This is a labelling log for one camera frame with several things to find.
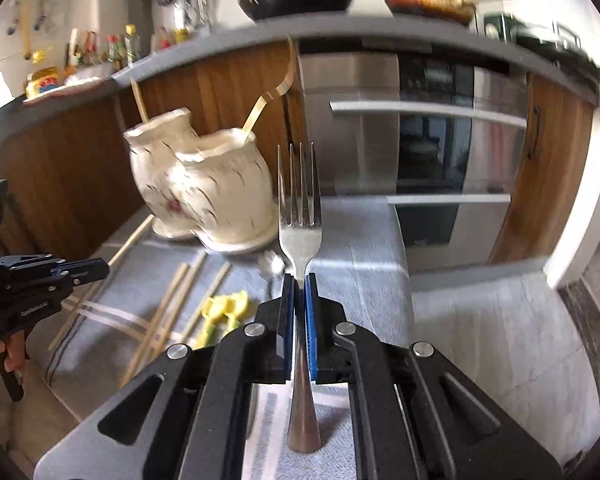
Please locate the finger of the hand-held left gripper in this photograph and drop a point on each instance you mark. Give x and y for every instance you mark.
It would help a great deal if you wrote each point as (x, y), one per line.
(82, 270)

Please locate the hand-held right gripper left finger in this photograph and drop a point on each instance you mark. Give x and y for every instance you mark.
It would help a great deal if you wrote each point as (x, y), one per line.
(287, 325)

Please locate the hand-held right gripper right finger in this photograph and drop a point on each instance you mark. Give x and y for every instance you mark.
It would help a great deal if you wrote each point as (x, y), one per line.
(311, 325)

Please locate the wooden chopstick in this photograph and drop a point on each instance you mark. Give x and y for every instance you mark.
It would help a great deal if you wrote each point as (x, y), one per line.
(139, 102)
(180, 300)
(214, 300)
(162, 310)
(125, 255)

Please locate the yellow green plastic spoon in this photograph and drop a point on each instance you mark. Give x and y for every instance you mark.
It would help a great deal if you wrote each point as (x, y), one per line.
(237, 302)
(214, 310)

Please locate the silver spoon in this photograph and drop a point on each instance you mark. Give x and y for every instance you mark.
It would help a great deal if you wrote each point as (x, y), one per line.
(272, 261)

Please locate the silver fork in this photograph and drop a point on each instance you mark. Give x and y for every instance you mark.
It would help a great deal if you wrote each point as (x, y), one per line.
(300, 245)

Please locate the white ceramic utensil holder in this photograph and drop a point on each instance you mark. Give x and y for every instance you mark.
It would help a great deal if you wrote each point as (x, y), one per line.
(215, 195)

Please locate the person's left hand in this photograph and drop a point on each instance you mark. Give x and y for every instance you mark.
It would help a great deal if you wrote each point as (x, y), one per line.
(14, 356)

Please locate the grey plaid tablecloth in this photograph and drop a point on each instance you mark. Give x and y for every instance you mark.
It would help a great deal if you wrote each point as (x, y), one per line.
(370, 260)

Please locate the wooden base cabinet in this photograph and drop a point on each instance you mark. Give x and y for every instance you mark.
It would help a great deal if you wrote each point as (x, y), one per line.
(555, 170)
(70, 170)

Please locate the stainless steel oven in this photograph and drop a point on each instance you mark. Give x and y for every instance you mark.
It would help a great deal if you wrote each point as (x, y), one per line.
(370, 160)

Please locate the yellow food packet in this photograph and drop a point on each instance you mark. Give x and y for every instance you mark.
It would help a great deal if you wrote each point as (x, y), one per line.
(44, 82)

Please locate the gold metal utensil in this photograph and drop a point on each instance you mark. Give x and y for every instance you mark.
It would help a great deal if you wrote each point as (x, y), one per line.
(257, 107)

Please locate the row of condiment bottles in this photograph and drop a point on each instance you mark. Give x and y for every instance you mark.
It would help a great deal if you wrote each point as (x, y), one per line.
(115, 47)

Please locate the hanging metal utensil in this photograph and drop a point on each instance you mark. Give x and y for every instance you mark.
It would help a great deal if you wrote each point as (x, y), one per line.
(12, 25)

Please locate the hanging metal ladle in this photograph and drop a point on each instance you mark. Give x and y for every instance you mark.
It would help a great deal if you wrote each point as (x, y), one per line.
(43, 15)

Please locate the grey kitchen countertop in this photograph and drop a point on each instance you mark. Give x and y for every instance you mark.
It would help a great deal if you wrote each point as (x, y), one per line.
(330, 27)

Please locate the brown frying pan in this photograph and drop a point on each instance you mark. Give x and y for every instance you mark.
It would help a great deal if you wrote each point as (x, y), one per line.
(430, 5)

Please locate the green kettle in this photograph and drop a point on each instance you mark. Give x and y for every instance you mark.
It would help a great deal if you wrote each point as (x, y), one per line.
(497, 27)

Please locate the black lidded pan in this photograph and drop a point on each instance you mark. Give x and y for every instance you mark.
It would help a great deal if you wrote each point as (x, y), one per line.
(555, 45)

